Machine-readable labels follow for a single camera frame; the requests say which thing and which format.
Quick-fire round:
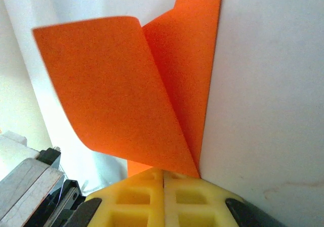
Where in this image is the orange paper sheet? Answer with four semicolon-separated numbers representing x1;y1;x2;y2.
31;0;224;179

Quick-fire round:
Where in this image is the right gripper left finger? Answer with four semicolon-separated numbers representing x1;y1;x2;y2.
68;168;165;227

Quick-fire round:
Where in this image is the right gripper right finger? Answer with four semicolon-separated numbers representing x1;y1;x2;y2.
164;171;287;227

